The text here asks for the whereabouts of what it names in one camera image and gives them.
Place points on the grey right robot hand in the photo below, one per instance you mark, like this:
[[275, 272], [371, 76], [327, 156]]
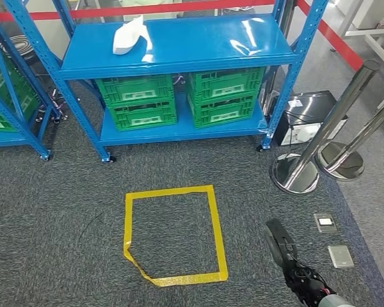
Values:
[[272, 248]]

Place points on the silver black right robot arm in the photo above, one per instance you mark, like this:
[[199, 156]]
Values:
[[307, 288]]

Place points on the blue metal shelf rack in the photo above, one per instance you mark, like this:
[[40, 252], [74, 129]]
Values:
[[15, 137], [179, 42]]

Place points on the white plastic shell part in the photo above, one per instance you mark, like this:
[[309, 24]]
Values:
[[127, 38]]

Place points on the yellow floor tape square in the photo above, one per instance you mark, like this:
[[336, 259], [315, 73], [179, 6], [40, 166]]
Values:
[[217, 237]]

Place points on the steel floor socket plate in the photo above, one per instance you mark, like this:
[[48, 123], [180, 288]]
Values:
[[325, 223], [340, 256]]

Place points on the chrome barrier stanchion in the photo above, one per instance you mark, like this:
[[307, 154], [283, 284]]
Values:
[[342, 163]]

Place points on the black flat board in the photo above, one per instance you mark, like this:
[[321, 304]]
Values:
[[307, 106]]

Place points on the black round stool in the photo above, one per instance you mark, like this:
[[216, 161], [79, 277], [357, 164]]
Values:
[[17, 44]]

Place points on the black barrier post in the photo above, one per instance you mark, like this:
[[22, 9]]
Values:
[[286, 17]]

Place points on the white bench frame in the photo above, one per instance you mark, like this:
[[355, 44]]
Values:
[[371, 34]]

